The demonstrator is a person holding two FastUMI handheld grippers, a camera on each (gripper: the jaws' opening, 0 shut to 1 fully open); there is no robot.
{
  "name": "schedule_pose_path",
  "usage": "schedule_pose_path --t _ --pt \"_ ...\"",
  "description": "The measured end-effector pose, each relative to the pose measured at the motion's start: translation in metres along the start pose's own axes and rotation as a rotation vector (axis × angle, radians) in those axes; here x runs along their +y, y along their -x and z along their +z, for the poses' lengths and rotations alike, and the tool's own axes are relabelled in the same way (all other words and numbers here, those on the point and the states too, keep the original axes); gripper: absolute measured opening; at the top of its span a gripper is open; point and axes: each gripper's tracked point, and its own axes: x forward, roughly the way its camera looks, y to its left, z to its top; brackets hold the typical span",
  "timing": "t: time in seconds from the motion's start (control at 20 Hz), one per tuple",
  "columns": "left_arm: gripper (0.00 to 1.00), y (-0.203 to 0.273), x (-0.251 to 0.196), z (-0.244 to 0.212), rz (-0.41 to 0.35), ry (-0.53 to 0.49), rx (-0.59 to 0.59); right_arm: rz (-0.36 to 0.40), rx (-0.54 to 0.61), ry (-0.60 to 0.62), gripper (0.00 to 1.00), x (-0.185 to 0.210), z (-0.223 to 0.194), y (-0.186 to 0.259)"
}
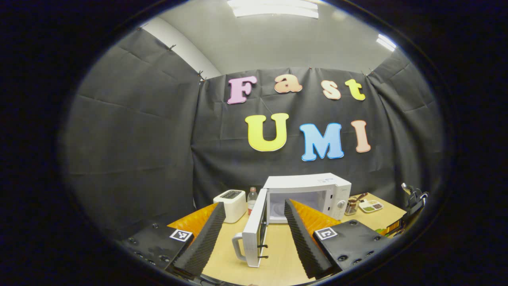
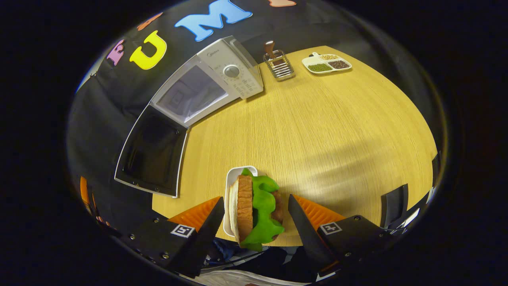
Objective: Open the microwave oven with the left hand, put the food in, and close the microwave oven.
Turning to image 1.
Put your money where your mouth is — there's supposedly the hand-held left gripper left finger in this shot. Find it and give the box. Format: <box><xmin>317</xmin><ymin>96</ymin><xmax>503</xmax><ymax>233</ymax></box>
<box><xmin>119</xmin><ymin>202</ymin><xmax>227</xmax><ymax>280</ymax></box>

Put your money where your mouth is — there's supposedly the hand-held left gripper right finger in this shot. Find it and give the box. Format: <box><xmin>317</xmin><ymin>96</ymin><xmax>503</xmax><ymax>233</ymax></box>
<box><xmin>283</xmin><ymin>199</ymin><xmax>401</xmax><ymax>279</ymax></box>

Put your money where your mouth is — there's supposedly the white microwave oven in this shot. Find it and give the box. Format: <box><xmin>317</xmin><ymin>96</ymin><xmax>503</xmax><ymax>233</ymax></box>
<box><xmin>232</xmin><ymin>172</ymin><xmax>352</xmax><ymax>268</ymax></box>

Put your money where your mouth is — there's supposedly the white divided grain dish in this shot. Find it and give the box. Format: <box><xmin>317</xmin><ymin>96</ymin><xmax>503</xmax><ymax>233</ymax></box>
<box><xmin>358</xmin><ymin>199</ymin><xmax>384</xmax><ymax>213</ymax></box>

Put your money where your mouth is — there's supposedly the white toaster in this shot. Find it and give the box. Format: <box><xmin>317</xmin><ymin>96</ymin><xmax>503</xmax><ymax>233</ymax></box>
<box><xmin>213</xmin><ymin>189</ymin><xmax>247</xmax><ymax>224</ymax></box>

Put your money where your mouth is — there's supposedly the clear plastic water bottle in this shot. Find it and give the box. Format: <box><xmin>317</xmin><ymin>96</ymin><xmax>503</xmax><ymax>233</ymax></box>
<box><xmin>247</xmin><ymin>187</ymin><xmax>259</xmax><ymax>216</ymax></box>

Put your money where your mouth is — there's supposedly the black backdrop cloth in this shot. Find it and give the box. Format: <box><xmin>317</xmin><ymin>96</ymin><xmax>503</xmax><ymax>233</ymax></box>
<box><xmin>60</xmin><ymin>28</ymin><xmax>443</xmax><ymax>239</ymax></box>

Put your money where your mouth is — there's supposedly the small ceiling light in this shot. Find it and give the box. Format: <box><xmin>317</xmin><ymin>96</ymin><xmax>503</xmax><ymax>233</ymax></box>
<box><xmin>376</xmin><ymin>34</ymin><xmax>397</xmax><ymax>52</ymax></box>

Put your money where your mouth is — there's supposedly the long ceiling light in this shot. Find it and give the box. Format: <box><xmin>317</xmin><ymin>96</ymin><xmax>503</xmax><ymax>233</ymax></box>
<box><xmin>227</xmin><ymin>0</ymin><xmax>319</xmax><ymax>19</ymax></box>

